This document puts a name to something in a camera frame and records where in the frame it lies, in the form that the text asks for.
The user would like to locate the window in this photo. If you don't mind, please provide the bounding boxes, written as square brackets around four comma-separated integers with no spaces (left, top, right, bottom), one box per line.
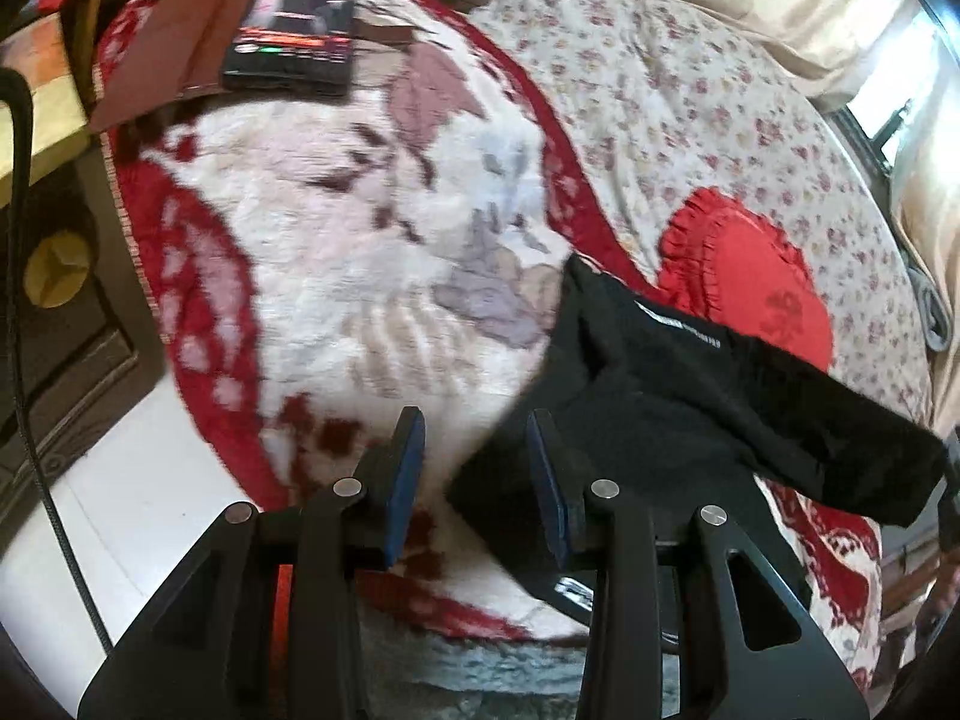
[840,15,938,173]

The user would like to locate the black pants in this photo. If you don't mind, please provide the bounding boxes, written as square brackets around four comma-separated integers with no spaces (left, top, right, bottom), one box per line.
[444,253,947,642]

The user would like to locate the floral bedsheet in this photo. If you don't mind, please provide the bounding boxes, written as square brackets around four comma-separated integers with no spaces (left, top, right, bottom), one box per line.
[469,0,935,428]

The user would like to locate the small dark brown box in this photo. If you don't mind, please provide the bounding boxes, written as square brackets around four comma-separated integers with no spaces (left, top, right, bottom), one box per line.
[358,13,415,46]

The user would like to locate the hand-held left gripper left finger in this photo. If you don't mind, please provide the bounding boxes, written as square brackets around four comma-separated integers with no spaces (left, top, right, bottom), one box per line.
[77,406,427,720]

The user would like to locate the dark cabinet with gold emblem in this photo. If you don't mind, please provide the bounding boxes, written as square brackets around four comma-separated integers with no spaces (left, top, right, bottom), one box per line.
[0,157,167,533]

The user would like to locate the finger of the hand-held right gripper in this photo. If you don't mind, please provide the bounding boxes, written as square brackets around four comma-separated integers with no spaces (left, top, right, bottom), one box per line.
[932,427,960,548]

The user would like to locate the black cable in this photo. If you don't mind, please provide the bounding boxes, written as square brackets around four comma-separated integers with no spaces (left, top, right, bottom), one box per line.
[0,67,113,653]

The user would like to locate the cream curtain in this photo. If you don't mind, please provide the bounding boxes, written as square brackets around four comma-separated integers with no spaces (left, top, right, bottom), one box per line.
[566,0,960,428]

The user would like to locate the grey cloth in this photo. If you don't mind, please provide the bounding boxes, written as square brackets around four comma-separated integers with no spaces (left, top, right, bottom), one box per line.
[904,247,953,353]

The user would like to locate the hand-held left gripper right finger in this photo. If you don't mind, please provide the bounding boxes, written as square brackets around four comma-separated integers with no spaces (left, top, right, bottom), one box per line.
[527,409,871,720]

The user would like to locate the red and white fleece blanket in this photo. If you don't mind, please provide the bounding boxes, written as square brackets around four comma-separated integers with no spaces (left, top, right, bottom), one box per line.
[96,0,882,691]

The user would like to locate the yellow wooden table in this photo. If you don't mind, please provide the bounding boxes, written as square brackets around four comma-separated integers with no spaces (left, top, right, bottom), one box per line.
[0,15,92,182]

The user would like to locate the red heart-shaped cushion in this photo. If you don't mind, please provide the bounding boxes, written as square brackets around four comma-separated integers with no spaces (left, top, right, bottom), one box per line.
[658,189,836,374]

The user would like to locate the brown cardboard folder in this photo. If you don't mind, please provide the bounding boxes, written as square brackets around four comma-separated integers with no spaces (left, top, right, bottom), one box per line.
[90,0,260,134]

